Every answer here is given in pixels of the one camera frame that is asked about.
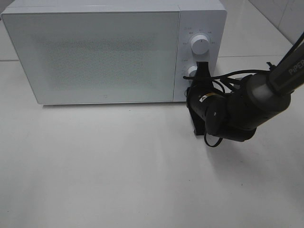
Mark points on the white microwave oven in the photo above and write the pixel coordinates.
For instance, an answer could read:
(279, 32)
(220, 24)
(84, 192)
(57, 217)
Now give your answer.
(195, 17)

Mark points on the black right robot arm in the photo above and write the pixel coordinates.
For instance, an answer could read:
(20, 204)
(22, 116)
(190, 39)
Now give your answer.
(233, 105)

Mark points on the white microwave knob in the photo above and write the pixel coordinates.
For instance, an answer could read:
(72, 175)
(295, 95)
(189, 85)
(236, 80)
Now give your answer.
(200, 44)
(191, 71)

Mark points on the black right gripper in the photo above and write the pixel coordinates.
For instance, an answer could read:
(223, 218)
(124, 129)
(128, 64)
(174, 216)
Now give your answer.
(201, 99)

